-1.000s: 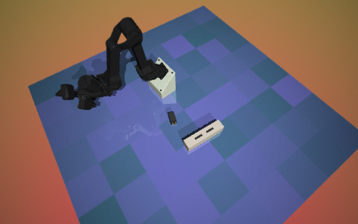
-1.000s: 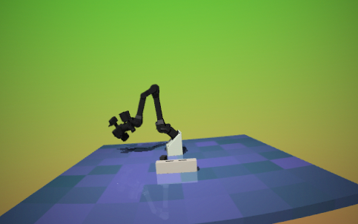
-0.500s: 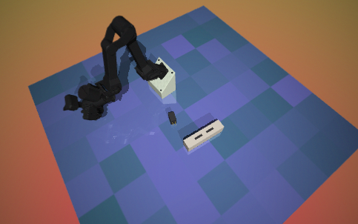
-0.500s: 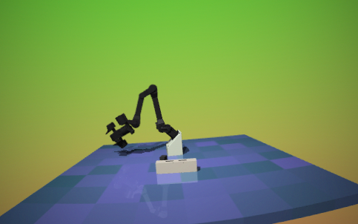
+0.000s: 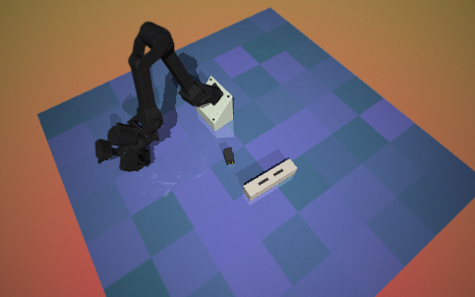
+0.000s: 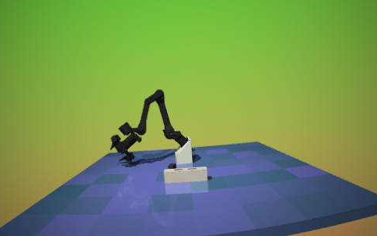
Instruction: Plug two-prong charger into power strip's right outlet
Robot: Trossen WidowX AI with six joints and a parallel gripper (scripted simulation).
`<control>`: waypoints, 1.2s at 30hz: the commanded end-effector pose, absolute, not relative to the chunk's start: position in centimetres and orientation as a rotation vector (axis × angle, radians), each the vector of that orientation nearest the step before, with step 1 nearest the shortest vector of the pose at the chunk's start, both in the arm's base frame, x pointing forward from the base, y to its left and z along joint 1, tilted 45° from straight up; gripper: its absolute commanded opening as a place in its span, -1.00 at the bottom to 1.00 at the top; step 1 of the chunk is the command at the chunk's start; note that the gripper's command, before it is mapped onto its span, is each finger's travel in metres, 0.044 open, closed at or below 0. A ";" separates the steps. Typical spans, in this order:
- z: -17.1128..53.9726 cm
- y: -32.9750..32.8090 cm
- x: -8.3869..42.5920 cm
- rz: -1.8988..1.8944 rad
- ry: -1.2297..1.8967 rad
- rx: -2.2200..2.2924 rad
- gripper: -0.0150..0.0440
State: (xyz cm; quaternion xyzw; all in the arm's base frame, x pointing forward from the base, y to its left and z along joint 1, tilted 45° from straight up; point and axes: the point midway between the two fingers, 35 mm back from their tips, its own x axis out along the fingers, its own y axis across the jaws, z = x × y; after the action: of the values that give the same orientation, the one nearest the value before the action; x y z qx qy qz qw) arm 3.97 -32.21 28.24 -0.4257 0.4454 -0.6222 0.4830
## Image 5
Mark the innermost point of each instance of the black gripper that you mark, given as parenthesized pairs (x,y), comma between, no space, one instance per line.
(104,150)

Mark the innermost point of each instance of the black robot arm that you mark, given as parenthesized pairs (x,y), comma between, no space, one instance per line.
(161,45)

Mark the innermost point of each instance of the black two-prong plug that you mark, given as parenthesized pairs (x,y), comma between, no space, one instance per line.
(228,156)

